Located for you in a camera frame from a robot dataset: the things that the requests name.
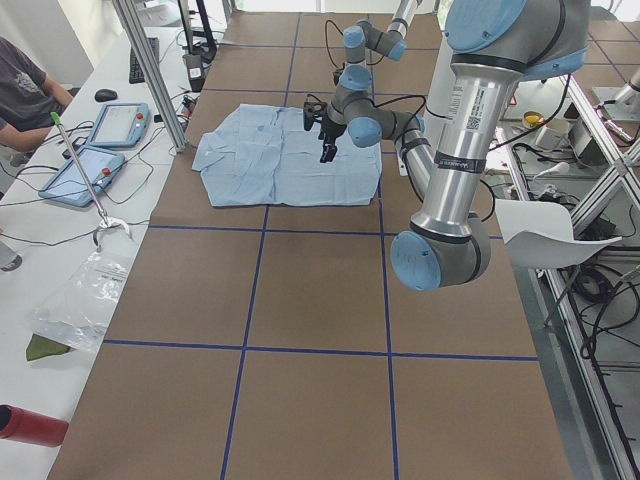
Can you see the grey aluminium frame post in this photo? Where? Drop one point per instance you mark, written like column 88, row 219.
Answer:
column 130, row 22

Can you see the person in grey shirt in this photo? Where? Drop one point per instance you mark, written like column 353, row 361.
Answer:
column 28, row 97

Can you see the light blue button-up shirt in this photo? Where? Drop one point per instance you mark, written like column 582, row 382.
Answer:
column 261, row 154

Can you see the reacher grabber stick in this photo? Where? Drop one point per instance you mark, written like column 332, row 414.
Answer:
column 107, row 222

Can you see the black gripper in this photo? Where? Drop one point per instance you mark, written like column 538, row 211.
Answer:
column 330, row 129

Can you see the black computer mouse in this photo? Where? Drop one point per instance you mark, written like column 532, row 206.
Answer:
column 105, row 95

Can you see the red cylinder bottle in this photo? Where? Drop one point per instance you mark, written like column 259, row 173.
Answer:
column 31, row 427

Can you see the far blue teach pendant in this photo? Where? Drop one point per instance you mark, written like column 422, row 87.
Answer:
column 119, row 125

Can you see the clear plastic bag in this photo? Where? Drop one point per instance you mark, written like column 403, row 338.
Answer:
column 79, row 312

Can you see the white paper sheet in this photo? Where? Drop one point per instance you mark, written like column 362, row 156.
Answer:
column 539, row 235

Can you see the brown paper table cover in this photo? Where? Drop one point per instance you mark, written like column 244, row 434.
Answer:
column 277, row 343

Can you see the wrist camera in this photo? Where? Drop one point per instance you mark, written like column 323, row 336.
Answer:
column 313, row 113

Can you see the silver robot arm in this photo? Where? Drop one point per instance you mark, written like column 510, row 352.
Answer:
column 492, row 46
column 364, row 36

